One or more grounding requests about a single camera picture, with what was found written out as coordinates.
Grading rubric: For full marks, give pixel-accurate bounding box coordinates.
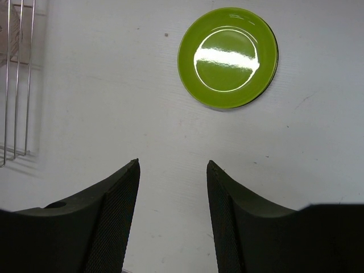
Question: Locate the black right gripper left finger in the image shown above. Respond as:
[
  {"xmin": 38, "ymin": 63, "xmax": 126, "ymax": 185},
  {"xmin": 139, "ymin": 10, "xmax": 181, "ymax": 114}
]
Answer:
[{"xmin": 1, "ymin": 159, "xmax": 140, "ymax": 272}]

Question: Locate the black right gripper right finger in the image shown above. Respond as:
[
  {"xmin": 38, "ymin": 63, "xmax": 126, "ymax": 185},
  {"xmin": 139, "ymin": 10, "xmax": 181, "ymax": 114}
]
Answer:
[{"xmin": 206, "ymin": 161, "xmax": 363, "ymax": 272}]

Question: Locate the green plate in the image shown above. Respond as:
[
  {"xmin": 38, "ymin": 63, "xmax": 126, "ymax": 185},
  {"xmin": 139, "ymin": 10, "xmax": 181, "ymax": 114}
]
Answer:
[{"xmin": 177, "ymin": 7, "xmax": 279, "ymax": 109}]

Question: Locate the chrome wire dish rack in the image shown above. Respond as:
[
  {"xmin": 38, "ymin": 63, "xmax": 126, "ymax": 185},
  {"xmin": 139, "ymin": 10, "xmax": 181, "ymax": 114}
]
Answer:
[{"xmin": 1, "ymin": 1, "xmax": 36, "ymax": 168}]

